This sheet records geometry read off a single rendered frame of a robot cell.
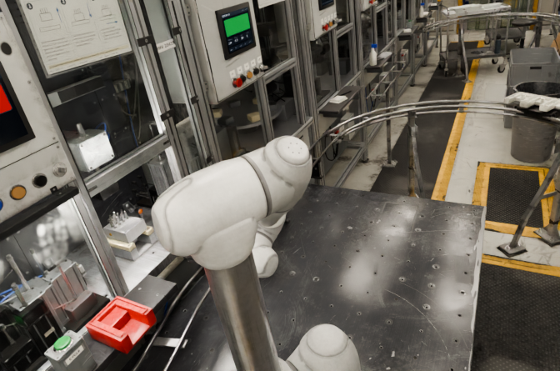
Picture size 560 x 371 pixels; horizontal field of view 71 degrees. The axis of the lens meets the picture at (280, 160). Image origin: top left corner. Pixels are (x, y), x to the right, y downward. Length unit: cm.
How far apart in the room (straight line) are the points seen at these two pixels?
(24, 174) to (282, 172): 72
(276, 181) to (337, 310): 90
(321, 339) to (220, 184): 58
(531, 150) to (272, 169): 336
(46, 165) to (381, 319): 117
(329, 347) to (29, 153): 92
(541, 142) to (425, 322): 264
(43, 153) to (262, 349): 75
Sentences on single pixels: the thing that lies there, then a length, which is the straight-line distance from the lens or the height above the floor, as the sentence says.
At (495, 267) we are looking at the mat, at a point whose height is 1.
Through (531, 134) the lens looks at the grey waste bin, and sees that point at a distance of 387.
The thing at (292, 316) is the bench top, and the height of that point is 68.
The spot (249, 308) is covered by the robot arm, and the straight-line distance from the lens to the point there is 85.
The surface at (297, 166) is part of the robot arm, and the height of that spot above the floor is 150.
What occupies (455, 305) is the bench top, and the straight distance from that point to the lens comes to 160.
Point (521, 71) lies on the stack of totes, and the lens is 447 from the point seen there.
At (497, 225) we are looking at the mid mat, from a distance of 314.
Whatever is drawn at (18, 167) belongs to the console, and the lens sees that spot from 119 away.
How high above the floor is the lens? 184
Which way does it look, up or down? 26 degrees down
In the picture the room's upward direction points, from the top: 9 degrees counter-clockwise
